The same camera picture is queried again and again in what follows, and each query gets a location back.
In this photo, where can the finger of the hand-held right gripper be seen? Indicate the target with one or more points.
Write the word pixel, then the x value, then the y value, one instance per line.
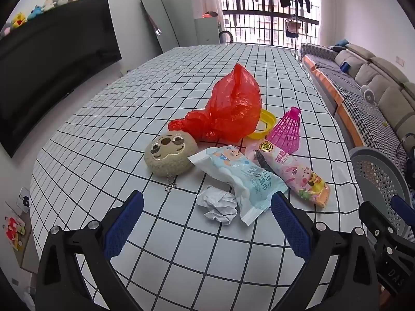
pixel 373 217
pixel 403 209

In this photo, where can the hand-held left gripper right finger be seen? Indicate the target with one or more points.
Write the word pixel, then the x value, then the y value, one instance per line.
pixel 291 226

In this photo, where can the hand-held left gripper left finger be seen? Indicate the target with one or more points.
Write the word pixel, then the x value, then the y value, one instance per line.
pixel 124 223

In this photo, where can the grey perforated plastic basket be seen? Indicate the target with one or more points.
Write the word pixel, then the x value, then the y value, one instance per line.
pixel 376 175

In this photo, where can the pink snack packet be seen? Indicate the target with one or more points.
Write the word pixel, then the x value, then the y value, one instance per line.
pixel 291 171

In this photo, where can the light blue wet wipes pack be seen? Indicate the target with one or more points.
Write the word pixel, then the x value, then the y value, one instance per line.
pixel 240 175

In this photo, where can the white paper ball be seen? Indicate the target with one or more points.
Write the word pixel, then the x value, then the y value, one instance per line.
pixel 219 205

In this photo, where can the pink plastic shuttlecock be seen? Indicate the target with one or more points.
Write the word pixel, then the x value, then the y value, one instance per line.
pixel 287 132

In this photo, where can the red plastic bag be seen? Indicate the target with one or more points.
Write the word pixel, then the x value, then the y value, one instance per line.
pixel 233 103

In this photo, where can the dark blue backpack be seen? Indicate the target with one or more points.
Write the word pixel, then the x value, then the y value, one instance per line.
pixel 407 152

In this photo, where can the colourful toy board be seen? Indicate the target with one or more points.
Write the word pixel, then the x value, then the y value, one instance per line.
pixel 13 233

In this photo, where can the houndstooth sofa cover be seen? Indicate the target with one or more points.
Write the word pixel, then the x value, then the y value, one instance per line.
pixel 350 103

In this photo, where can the small white fan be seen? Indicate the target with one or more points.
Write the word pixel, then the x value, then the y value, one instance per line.
pixel 368 93

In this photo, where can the beige sofa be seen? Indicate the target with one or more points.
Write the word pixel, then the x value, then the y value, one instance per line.
pixel 389 81

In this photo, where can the white grid pattern tablecloth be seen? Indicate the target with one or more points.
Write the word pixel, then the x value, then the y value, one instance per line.
pixel 162 87

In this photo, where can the blue cushion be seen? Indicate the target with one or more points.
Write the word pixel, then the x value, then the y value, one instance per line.
pixel 345 66

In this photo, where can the black flat screen television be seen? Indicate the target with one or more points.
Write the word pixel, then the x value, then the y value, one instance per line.
pixel 48 71

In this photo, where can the blue cloth on sofa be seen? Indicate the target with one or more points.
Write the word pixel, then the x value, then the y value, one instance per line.
pixel 342 43

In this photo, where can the drying stand with small clothes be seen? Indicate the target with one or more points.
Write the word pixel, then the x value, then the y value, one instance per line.
pixel 293 26

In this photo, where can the black round floor fan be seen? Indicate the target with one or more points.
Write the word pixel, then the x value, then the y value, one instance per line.
pixel 225 35

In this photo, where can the black window grille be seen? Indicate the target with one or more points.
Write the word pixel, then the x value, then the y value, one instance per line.
pixel 259 22

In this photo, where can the grey cabinet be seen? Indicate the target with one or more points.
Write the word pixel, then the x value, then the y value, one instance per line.
pixel 206 30

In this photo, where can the white curtain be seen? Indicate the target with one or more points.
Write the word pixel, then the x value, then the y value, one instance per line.
pixel 326 6

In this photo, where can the orange item on cabinet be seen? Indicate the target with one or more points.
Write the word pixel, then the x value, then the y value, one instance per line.
pixel 210 15

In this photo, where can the row of plush toys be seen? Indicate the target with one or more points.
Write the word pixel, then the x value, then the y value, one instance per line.
pixel 48 5

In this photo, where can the white wall socket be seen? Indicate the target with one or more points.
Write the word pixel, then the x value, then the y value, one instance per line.
pixel 399 61

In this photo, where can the leaning black frame mirror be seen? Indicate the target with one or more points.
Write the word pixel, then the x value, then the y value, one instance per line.
pixel 162 22

